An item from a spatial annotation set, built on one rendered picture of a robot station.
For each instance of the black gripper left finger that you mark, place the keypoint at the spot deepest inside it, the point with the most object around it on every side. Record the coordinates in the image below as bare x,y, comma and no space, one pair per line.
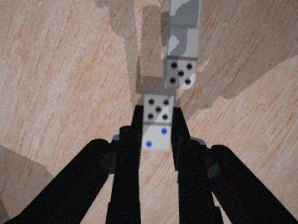
68,197

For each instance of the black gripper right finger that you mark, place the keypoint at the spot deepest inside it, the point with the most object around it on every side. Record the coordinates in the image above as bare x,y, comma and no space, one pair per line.
243,197

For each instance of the white domino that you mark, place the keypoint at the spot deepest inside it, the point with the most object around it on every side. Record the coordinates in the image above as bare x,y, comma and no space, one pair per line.
157,121
185,13
182,57

